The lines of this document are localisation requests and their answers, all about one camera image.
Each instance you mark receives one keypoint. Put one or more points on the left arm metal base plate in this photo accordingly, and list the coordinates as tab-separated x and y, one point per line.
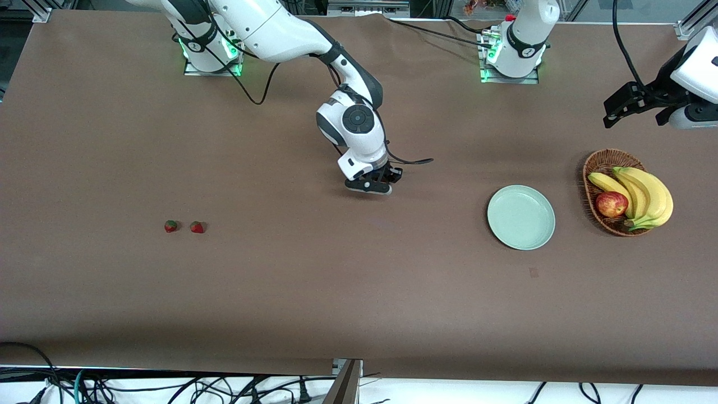
507	79

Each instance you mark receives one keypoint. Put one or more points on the brown table cover sheet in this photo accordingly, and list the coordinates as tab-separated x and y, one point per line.
280	280

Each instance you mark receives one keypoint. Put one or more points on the yellow banana bunch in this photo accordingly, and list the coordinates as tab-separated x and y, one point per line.
653	196

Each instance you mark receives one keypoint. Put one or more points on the red strawberry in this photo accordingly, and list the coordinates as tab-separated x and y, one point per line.
197	227
170	226

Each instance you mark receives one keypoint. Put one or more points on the grey metal rail bracket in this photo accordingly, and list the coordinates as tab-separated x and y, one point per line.
367	8

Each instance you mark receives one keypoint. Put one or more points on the aluminium frame profile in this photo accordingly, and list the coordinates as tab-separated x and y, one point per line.
687	25
40	11

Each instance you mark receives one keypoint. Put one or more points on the dark upright frame post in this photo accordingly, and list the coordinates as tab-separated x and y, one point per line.
345	387

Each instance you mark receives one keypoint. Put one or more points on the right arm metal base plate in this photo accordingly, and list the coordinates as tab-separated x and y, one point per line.
193	68

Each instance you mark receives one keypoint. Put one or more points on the red yellow apple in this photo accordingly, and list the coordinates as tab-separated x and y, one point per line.
611	205

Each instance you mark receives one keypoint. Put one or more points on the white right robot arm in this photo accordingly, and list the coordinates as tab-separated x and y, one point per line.
269	28

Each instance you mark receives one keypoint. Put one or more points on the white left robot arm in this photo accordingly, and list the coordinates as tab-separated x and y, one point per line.
524	39

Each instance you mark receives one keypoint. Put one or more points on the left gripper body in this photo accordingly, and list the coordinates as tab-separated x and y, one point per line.
663	84

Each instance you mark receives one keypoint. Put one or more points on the pale green round plate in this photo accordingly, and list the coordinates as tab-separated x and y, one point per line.
521	224

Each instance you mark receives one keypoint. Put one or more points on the brown wicker basket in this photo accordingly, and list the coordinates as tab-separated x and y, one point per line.
603	160

